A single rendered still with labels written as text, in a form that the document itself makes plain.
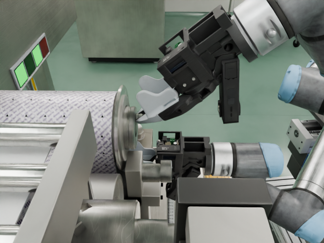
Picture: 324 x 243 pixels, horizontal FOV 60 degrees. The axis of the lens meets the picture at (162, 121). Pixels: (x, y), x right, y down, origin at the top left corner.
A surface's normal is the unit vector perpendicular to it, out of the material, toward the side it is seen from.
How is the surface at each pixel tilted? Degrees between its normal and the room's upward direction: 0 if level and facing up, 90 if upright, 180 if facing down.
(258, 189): 0
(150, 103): 90
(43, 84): 90
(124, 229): 20
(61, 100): 9
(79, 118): 0
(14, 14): 90
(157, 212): 0
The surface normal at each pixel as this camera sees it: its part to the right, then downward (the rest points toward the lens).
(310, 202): 0.00, -0.55
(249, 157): -0.01, -0.22
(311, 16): 0.18, 0.79
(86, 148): 1.00, 0.01
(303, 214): -0.29, -0.45
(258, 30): -0.21, 0.42
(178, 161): -0.02, 0.62
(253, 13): -0.51, -0.10
